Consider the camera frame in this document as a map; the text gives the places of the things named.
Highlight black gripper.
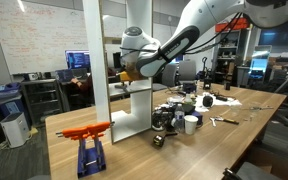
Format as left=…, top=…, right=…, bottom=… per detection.
left=119, top=79, right=134, bottom=89

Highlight white wooden shelf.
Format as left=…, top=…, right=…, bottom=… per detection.
left=82, top=0, right=154, bottom=145

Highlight dark switched-off monitor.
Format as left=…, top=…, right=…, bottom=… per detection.
left=112, top=49, right=123, bottom=70

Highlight person in red hoodie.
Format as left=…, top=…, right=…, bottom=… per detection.
left=67, top=66, right=97, bottom=108

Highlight gray office chair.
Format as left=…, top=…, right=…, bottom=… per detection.
left=160, top=63, right=179, bottom=88
left=178, top=59, right=198, bottom=83

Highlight monitor showing code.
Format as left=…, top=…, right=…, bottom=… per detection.
left=64, top=49, right=92, bottom=70

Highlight open dark laptop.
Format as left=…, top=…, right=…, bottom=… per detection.
left=56, top=68, right=89, bottom=83

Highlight clear plastic water bottle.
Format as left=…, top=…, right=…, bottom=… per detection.
left=173, top=103, right=186, bottom=134

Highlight black yellow tape measure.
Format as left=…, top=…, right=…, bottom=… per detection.
left=152, top=132, right=179, bottom=149

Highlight white paper cup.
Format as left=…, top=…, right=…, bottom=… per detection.
left=183, top=114, right=199, bottom=136

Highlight blue cardboard box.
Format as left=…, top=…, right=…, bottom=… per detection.
left=192, top=111, right=204, bottom=128

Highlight round black speaker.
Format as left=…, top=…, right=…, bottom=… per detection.
left=202, top=94, right=214, bottom=108

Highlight black drawer cart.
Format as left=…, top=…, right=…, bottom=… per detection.
left=20, top=78, right=64, bottom=127

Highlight blue screwdriver stand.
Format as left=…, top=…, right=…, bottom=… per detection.
left=77, top=134, right=107, bottom=178

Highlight black power adapter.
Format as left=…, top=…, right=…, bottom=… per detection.
left=215, top=94, right=228, bottom=102

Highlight large whiteboard with writing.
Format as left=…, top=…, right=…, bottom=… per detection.
left=0, top=0, right=192, bottom=75

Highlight white paper sheets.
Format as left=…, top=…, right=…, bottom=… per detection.
left=193, top=94, right=243, bottom=113

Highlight metal storage rack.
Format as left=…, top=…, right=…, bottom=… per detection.
left=213, top=18, right=252, bottom=86

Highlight blue recycling bin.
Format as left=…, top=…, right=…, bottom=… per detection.
left=0, top=82, right=27, bottom=118

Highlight orange storage bin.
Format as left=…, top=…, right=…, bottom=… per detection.
left=214, top=18, right=250, bottom=33

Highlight white air purifier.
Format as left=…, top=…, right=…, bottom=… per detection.
left=0, top=112, right=31, bottom=149

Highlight tilted lit monitor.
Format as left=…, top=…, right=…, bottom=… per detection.
left=249, top=49, right=272, bottom=81

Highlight gray padded seat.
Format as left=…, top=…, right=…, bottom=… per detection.
left=237, top=161, right=282, bottom=180

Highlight tan green wrist camera mount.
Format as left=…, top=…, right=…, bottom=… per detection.
left=118, top=68, right=144, bottom=83

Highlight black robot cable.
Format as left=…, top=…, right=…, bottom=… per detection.
left=118, top=12, right=244, bottom=56

